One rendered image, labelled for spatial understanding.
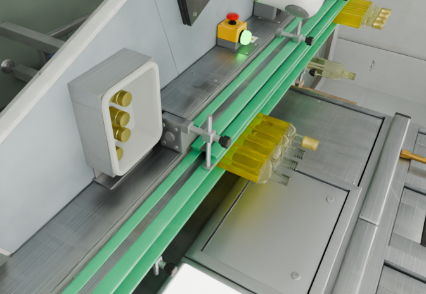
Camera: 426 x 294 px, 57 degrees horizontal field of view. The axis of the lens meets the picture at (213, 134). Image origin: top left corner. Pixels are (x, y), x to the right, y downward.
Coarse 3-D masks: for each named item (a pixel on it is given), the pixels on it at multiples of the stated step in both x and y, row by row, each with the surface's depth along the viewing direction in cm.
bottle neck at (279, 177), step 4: (272, 172) 105; (276, 172) 105; (280, 172) 105; (272, 176) 105; (276, 176) 104; (280, 176) 104; (284, 176) 104; (288, 176) 104; (272, 180) 106; (276, 180) 104; (280, 180) 104; (284, 180) 103; (288, 180) 105; (284, 184) 104
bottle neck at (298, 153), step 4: (288, 148) 112; (292, 148) 112; (296, 148) 112; (300, 148) 112; (288, 152) 113; (292, 152) 112; (296, 152) 112; (300, 152) 111; (304, 152) 113; (292, 156) 113; (296, 156) 112; (300, 156) 111
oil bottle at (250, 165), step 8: (232, 152) 108; (240, 152) 108; (248, 152) 108; (224, 160) 108; (232, 160) 107; (240, 160) 106; (248, 160) 106; (256, 160) 106; (264, 160) 106; (224, 168) 110; (232, 168) 108; (240, 168) 107; (248, 168) 105; (256, 168) 104; (264, 168) 104; (272, 168) 105; (248, 176) 107; (256, 176) 105; (264, 176) 104
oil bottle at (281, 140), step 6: (252, 126) 117; (258, 126) 117; (246, 132) 115; (252, 132) 115; (258, 132) 115; (264, 132) 115; (270, 132) 115; (276, 132) 115; (264, 138) 113; (270, 138) 113; (276, 138) 113; (282, 138) 113; (276, 144) 112; (282, 144) 112; (288, 144) 113; (282, 150) 112
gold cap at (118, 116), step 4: (112, 108) 86; (116, 108) 87; (112, 112) 86; (116, 112) 86; (120, 112) 85; (124, 112) 86; (112, 116) 85; (116, 116) 85; (120, 116) 85; (124, 116) 85; (128, 116) 87; (112, 120) 86; (116, 120) 85; (120, 120) 85; (124, 120) 86; (128, 120) 87; (116, 124) 86; (120, 124) 85; (124, 124) 87
